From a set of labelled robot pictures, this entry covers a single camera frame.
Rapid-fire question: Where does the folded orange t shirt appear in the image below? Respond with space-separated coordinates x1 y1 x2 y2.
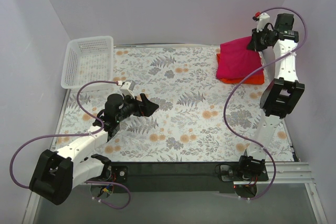
216 53 265 86

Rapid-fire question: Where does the pink t shirt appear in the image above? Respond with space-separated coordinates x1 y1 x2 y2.
216 36 262 79

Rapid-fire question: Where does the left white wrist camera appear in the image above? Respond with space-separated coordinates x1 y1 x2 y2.
117 80 136 100

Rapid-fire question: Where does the white plastic basket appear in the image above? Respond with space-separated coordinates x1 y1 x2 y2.
61 36 114 91

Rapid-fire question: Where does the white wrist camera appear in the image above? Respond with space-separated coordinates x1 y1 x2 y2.
253 12 270 32
117 80 136 100

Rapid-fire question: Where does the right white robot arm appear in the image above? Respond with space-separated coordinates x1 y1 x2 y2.
237 13 305 181

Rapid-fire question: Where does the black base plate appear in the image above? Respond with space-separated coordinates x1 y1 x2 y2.
89 161 269 195

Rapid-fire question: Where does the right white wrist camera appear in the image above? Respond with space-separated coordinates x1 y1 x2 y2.
253 12 270 32

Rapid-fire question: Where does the floral table mat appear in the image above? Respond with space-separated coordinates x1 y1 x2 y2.
51 46 295 162

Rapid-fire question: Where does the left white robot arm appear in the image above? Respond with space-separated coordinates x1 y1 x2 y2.
28 93 159 205

